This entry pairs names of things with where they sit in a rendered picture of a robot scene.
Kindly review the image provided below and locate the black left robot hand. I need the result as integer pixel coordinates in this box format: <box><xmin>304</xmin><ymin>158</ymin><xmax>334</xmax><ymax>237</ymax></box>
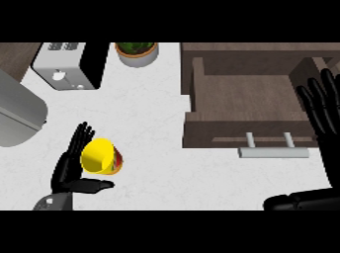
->
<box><xmin>50</xmin><ymin>121</ymin><xmax>117</xmax><ymax>195</ymax></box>

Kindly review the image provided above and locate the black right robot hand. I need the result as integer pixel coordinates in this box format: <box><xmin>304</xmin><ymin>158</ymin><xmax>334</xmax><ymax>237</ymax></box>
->
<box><xmin>263</xmin><ymin>67</ymin><xmax>340</xmax><ymax>211</ymax></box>

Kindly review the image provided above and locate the brown wooden drawer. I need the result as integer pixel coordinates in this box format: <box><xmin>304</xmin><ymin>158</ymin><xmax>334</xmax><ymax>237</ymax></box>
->
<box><xmin>182</xmin><ymin>56</ymin><xmax>335</xmax><ymax>149</ymax></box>

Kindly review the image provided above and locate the large grey appliance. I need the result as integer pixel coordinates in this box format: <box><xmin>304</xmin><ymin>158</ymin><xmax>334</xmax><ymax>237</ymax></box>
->
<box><xmin>0</xmin><ymin>55</ymin><xmax>50</xmax><ymax>148</ymax></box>

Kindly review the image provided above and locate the brown wooden cabinet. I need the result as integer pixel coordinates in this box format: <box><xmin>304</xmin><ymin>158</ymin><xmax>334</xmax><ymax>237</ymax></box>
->
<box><xmin>179</xmin><ymin>42</ymin><xmax>340</xmax><ymax>97</ymax></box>

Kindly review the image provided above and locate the white and black toaster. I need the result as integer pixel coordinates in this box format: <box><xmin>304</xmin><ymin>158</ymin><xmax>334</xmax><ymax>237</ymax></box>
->
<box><xmin>31</xmin><ymin>42</ymin><xmax>111</xmax><ymax>92</ymax></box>

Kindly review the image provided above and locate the potted green plant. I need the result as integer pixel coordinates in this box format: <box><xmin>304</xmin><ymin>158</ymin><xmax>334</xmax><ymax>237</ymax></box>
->
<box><xmin>114</xmin><ymin>42</ymin><xmax>161</xmax><ymax>68</ymax></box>

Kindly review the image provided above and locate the grey drawer handle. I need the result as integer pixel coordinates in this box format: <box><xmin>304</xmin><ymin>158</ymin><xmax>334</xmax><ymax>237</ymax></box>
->
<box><xmin>238</xmin><ymin>131</ymin><xmax>310</xmax><ymax>159</ymax></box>

